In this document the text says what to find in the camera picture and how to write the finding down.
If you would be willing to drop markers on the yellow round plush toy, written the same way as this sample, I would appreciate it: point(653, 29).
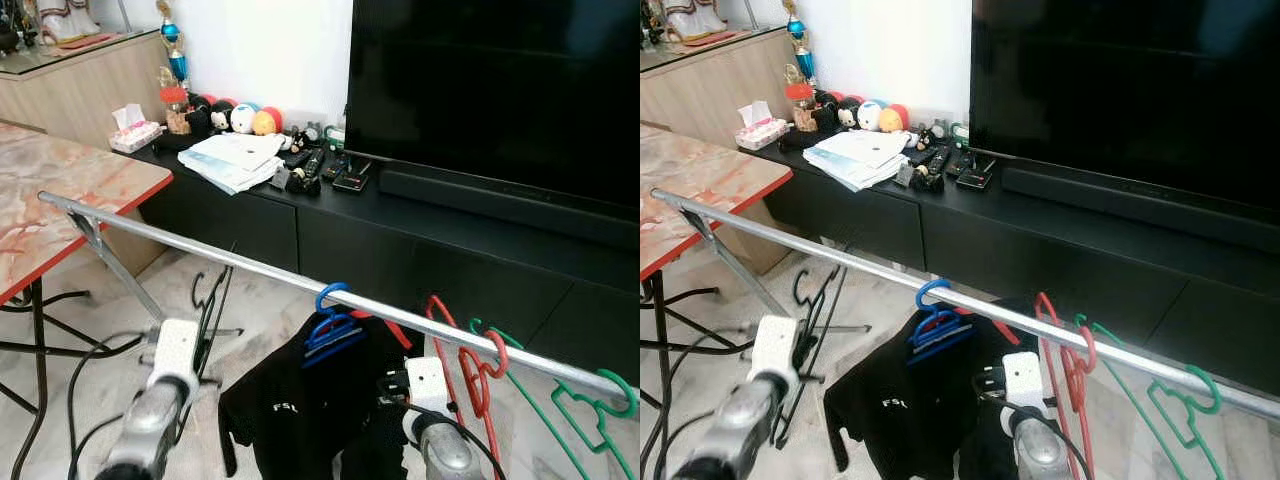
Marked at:
point(894, 120)
point(267, 123)

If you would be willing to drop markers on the black mouse plush toy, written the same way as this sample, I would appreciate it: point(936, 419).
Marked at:
point(208, 115)
point(835, 112)

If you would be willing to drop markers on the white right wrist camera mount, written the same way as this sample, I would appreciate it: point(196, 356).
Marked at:
point(428, 385)
point(1025, 380)

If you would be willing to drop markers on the white robed figurine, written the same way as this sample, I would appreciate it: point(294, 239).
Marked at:
point(695, 18)
point(68, 20)

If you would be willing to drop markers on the white round plush toy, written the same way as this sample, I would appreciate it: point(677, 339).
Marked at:
point(869, 117)
point(243, 120)

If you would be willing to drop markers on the black soundbar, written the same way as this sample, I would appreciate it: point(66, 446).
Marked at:
point(1130, 205)
point(500, 205)

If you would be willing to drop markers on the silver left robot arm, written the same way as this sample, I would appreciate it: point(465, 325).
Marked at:
point(145, 430)
point(740, 430)

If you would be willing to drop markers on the dark slim clothes hanger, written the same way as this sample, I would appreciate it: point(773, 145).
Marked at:
point(815, 328)
point(212, 330)

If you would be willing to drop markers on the green clothes hanger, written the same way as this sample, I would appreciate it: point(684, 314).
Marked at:
point(634, 398)
point(1218, 392)

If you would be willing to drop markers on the marble table with red edge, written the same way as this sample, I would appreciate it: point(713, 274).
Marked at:
point(60, 190)
point(690, 185)

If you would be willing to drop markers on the black flat television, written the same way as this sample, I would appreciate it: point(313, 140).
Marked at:
point(1120, 90)
point(490, 90)

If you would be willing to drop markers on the black printed T-shirt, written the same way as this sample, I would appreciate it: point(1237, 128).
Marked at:
point(900, 430)
point(290, 430)

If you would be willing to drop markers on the light wooden sideboard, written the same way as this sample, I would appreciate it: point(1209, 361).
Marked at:
point(700, 92)
point(80, 95)

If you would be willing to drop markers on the blue and gold trophy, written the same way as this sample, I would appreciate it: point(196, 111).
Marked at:
point(798, 33)
point(172, 35)

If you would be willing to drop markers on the black TV console cabinet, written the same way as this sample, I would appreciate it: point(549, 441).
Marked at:
point(400, 270)
point(1020, 265)

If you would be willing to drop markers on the jar with red lid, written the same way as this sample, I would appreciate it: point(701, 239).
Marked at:
point(801, 112)
point(176, 115)

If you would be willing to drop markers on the white paper stack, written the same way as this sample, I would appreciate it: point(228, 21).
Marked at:
point(860, 157)
point(235, 160)

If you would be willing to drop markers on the pink white tissue box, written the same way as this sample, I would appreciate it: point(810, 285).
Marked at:
point(762, 133)
point(135, 137)

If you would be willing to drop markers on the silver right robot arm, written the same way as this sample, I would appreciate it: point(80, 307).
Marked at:
point(445, 455)
point(1040, 452)

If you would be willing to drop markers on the red clothes hanger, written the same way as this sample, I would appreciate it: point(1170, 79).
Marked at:
point(385, 332)
point(500, 350)
point(990, 327)
point(1088, 350)

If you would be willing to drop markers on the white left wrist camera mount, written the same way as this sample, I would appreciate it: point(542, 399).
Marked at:
point(175, 350)
point(780, 348)

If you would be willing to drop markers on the small green white bottle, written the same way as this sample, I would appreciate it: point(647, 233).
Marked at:
point(959, 135)
point(333, 137)

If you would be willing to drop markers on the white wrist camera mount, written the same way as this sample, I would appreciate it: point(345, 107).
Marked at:
point(428, 385)
point(1025, 380)
point(780, 348)
point(175, 350)

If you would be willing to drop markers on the blue clothes hanger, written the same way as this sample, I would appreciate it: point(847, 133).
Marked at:
point(940, 330)
point(335, 335)

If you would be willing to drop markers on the black remote control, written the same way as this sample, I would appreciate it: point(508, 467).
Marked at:
point(306, 170)
point(930, 168)

